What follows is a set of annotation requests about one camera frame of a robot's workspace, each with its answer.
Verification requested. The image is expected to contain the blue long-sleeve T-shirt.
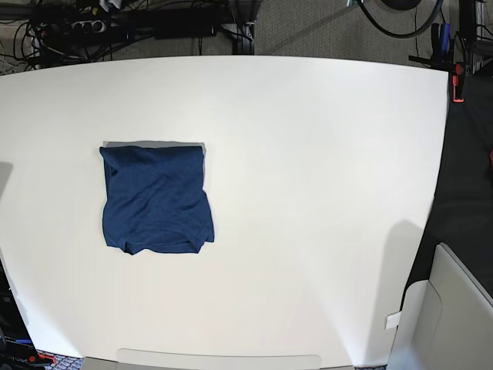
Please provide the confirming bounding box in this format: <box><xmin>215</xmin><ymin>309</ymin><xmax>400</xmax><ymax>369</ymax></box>
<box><xmin>99</xmin><ymin>145</ymin><xmax>215</xmax><ymax>255</ymax></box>

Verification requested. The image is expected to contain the black power supply box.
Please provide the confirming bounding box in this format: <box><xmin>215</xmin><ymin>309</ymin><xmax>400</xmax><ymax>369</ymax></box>
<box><xmin>122</xmin><ymin>8</ymin><xmax>221</xmax><ymax>39</ymax></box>

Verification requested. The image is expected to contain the grey tray at bottom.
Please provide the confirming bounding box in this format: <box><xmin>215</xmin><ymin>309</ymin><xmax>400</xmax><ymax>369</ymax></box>
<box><xmin>82</xmin><ymin>348</ymin><xmax>355</xmax><ymax>370</ymax></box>

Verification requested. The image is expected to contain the black cloth sheet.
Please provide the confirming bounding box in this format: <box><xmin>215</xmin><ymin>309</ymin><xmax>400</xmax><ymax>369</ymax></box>
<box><xmin>407</xmin><ymin>76</ymin><xmax>492</xmax><ymax>291</ymax></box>

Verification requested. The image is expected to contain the red clamp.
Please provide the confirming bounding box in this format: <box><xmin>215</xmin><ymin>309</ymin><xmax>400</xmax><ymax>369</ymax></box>
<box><xmin>452</xmin><ymin>62</ymin><xmax>465</xmax><ymax>103</ymax></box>

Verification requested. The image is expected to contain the grey plastic bin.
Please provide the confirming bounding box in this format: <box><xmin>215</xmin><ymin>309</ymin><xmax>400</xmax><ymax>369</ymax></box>
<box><xmin>387</xmin><ymin>244</ymin><xmax>492</xmax><ymax>370</ymax></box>

